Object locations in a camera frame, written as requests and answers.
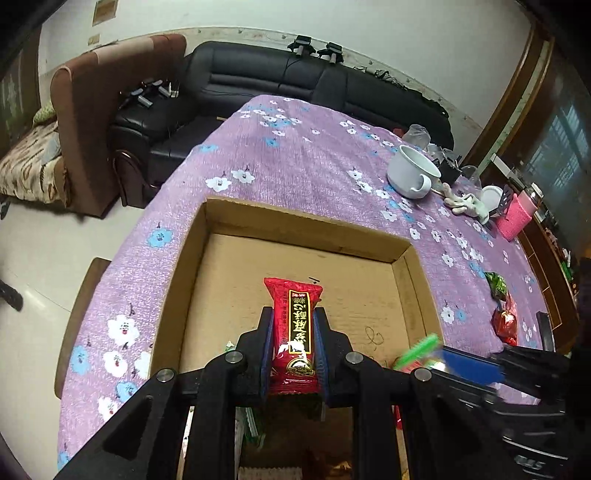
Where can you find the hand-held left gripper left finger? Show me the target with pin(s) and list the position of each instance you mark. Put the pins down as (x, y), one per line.
(265, 355)

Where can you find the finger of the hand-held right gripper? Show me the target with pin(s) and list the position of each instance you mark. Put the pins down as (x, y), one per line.
(466, 386)
(471, 365)

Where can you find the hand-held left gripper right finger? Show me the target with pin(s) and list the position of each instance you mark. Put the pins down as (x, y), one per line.
(322, 357)

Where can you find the red long snack bar packet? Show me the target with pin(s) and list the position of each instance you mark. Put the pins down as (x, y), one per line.
(295, 323)

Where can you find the green white snack packet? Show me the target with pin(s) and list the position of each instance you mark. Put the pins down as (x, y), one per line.
(418, 350)

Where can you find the cardboard box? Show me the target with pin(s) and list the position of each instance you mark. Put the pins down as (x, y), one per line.
(240, 277)

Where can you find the dark red foil packet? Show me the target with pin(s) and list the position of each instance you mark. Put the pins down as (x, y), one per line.
(505, 323)

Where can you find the black smartphone in clear case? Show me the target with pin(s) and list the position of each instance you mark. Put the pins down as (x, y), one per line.
(546, 332)

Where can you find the green leaf-print snack packet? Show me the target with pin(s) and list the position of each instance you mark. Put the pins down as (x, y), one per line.
(496, 284)

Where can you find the white glove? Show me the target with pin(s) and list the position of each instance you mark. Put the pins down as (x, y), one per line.
(466, 203)

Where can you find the black phone stand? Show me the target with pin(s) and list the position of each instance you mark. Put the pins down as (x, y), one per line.
(505, 201)

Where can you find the white plastic cup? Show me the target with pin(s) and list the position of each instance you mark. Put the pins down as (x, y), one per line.
(489, 196)

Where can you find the clear glass jar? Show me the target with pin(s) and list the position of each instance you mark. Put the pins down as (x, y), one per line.
(468, 172)

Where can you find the small black box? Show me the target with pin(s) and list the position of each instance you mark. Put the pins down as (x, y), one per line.
(448, 173)

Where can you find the white mug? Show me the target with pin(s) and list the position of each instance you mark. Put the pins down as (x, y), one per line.
(408, 170)

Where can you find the purple floral tablecloth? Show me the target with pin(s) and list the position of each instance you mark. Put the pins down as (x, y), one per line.
(300, 152)

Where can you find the clear plastic bag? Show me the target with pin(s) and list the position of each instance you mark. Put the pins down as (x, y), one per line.
(415, 134)

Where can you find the black shoe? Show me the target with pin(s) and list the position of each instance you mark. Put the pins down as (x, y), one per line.
(10, 293)

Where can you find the wooden partition cabinet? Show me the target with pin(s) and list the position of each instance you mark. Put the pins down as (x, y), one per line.
(531, 92)

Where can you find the black leather sofa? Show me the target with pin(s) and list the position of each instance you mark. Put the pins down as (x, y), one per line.
(258, 74)

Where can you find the black clamp device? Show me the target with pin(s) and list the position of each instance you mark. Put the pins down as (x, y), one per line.
(332, 51)
(302, 45)

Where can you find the patterned sofa cushion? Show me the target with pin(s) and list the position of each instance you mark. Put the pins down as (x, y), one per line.
(27, 161)

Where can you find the brown fabric sofa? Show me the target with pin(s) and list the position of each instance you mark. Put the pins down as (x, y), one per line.
(87, 92)

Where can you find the green pillow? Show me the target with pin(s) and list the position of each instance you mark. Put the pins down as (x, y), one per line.
(44, 114)

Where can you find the dark wooden chair frame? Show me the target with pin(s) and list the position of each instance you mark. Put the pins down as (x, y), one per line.
(125, 177)

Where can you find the small yellowed wall plate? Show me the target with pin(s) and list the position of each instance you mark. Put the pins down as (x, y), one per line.
(93, 39)

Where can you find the dark framed wall panel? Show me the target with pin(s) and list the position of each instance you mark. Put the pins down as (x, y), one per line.
(14, 92)

